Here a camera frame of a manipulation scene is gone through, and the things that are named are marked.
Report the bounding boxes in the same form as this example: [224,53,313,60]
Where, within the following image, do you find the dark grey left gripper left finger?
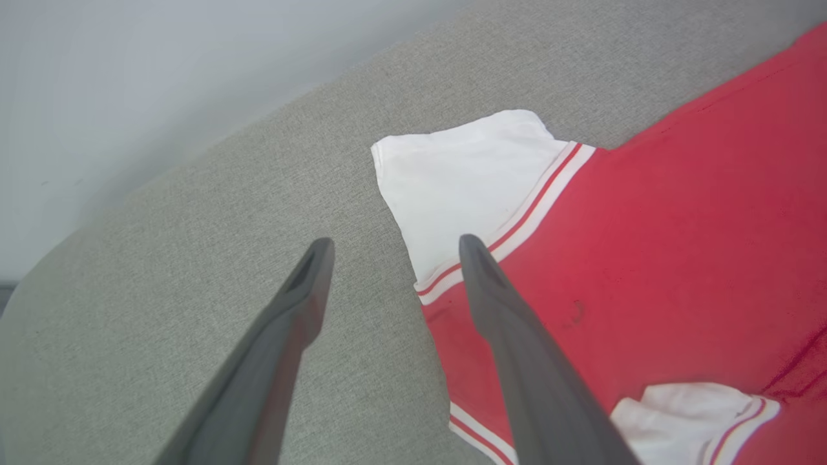
[152,236,336,465]

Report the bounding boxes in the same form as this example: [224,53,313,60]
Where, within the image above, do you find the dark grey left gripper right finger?
[458,233,641,465]

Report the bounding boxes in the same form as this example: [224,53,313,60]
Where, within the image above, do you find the red and white t-shirt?
[371,22,827,465]

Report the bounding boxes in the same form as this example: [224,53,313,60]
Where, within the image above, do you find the grey fabric sofa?
[0,0,827,465]

